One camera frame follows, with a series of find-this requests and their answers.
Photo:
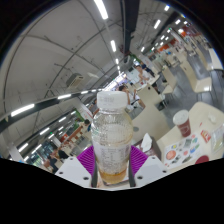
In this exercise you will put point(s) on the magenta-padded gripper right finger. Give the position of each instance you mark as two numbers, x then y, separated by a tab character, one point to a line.
151	170

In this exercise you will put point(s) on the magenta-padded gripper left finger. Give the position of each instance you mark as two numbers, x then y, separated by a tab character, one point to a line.
74	170

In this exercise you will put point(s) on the clear white-capped drink bottle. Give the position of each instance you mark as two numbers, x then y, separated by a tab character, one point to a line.
111	133

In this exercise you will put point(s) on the person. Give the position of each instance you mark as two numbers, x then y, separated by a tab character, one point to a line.
86	125
62	155
142	75
128	96
50	164

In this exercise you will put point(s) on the white paper napkin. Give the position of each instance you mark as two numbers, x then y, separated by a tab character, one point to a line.
146	142

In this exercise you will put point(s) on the colourful printed paper sheet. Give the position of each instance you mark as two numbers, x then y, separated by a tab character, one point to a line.
181	151

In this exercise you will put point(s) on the flat round red coaster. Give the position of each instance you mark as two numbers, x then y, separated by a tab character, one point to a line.
202	160

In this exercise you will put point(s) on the red paper cup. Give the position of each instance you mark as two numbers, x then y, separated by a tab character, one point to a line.
183	126

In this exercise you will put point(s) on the small red packet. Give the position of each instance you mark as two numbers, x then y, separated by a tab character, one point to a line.
205	136

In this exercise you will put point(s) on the clear plastic bag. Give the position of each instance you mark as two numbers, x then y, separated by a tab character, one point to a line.
218	138

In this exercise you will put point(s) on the group of ceiling lights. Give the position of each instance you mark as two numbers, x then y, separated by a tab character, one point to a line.
22	110

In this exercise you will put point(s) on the crumpled white napkin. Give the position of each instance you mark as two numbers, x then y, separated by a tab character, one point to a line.
212	117

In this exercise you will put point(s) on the ceiling air conditioner unit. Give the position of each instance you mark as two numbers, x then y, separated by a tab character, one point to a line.
75	80

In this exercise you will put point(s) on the group of cream chairs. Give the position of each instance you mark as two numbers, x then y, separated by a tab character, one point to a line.
203	85

